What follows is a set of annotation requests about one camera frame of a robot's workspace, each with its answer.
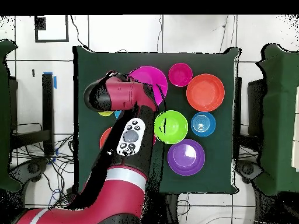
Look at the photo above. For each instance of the green bowl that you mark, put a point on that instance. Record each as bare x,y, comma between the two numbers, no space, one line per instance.
175,127

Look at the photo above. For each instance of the small crimson bowl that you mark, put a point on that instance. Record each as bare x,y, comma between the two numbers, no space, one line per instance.
180,74

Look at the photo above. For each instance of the black square floor frame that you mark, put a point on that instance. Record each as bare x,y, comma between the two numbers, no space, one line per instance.
51,40

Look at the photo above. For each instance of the large magenta bowl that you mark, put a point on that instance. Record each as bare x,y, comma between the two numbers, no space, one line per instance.
154,77

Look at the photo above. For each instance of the green cloth covered table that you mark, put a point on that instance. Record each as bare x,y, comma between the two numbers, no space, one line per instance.
280,116
3,116

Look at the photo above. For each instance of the yellow cup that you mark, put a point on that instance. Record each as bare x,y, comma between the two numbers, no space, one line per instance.
105,113

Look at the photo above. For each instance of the black box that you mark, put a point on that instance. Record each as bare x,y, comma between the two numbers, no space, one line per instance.
255,107

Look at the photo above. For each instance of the small cyan bowl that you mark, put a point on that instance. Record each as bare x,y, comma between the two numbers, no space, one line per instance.
117,113

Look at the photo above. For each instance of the black metal frame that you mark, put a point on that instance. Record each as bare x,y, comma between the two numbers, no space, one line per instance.
30,138

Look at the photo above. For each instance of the straight-sided blue bowl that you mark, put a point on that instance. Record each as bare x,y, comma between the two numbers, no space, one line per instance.
203,124

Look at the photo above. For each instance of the black pedestal foot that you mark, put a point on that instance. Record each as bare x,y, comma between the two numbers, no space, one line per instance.
32,168
248,169

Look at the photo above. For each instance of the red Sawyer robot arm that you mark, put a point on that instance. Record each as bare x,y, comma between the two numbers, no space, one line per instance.
121,95

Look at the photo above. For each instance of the small black item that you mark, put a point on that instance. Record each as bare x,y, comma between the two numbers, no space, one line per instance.
33,73

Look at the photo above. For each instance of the black post with blue tape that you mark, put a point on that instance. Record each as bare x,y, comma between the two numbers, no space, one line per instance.
48,112

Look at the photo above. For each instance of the orange bowl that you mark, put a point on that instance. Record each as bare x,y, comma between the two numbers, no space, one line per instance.
205,92
105,137

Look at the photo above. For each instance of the dark green table cloth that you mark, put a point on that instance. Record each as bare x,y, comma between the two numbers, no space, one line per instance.
105,60

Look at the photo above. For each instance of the purple bowl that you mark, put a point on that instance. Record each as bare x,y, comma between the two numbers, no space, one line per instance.
186,157

